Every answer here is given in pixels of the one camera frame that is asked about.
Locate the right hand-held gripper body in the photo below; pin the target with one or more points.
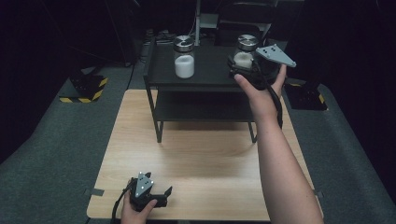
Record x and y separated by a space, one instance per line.
267 67

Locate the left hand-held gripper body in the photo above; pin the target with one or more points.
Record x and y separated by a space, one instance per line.
144 193

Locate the glass jar with metal lid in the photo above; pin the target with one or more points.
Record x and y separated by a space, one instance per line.
184 56
245 51

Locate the black two-tier metal rack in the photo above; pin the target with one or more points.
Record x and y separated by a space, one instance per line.
205 71

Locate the person's left hand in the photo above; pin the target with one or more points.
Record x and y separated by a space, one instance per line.
134 214

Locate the person's right hand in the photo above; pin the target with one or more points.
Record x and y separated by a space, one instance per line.
263 99

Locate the black chair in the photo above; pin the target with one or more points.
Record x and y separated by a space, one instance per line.
230 28

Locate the black yellow striped stand base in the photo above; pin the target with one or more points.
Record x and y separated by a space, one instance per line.
85 87
306 96

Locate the grey tape strip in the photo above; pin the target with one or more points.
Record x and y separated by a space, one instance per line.
94 192
319 193

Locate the white metal post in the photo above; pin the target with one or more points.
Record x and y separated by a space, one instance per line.
197 18

